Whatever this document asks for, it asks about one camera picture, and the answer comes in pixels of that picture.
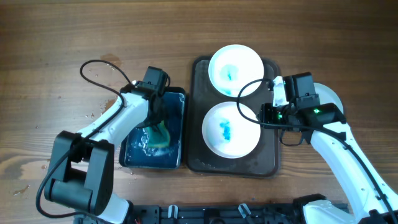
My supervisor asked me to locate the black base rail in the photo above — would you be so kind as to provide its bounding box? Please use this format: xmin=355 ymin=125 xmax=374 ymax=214
xmin=132 ymin=203 xmax=305 ymax=224

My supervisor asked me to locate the dark brown serving tray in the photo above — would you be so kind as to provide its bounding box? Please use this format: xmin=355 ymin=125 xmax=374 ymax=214
xmin=185 ymin=56 xmax=280 ymax=179

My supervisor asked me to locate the black water tray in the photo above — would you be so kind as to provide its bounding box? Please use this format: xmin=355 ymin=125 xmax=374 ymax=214
xmin=119 ymin=87 xmax=186 ymax=169

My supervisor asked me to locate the white plate blue stain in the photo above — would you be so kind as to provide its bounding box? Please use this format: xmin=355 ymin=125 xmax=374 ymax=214
xmin=208 ymin=44 xmax=264 ymax=98

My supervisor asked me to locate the green yellow sponge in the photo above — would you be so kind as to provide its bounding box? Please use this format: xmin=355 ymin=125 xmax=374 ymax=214
xmin=144 ymin=121 xmax=170 ymax=148

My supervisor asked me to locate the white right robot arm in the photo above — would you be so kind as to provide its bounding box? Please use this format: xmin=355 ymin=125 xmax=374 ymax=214
xmin=257 ymin=103 xmax=397 ymax=223

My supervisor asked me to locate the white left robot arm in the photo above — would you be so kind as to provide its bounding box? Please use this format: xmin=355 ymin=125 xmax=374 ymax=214
xmin=35 ymin=82 xmax=166 ymax=223

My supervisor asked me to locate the white plate front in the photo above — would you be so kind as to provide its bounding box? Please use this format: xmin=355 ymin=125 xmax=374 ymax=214
xmin=201 ymin=101 xmax=261 ymax=159

